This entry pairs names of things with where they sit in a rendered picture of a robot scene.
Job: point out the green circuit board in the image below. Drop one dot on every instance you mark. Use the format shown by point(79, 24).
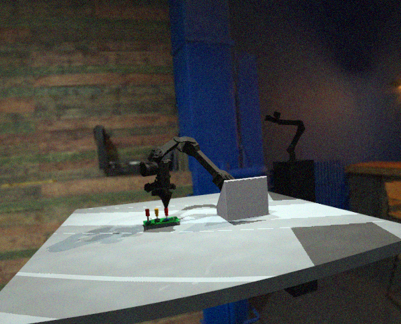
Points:
point(159, 221)

